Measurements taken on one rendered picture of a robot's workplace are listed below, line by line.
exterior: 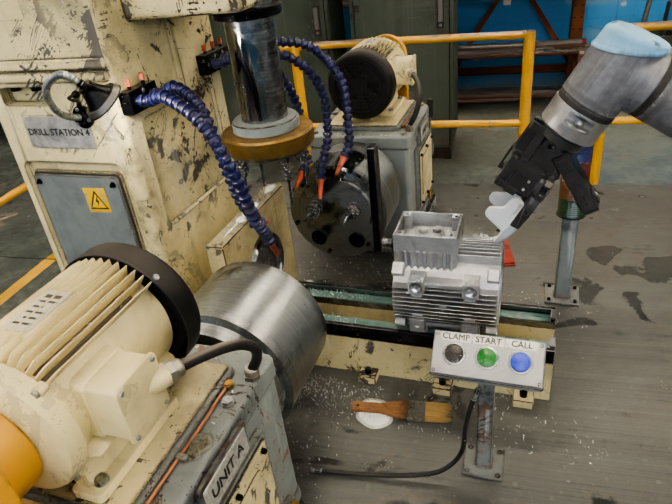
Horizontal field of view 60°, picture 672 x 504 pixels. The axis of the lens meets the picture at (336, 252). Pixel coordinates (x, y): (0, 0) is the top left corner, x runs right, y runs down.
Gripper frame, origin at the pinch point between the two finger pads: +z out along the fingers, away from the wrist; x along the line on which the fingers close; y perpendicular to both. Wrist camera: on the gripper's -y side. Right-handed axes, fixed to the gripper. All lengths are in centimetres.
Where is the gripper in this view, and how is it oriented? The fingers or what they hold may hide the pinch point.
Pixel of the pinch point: (504, 233)
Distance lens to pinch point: 105.4
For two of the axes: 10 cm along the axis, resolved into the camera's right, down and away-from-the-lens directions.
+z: -3.9, 7.0, 6.0
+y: -8.7, -5.0, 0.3
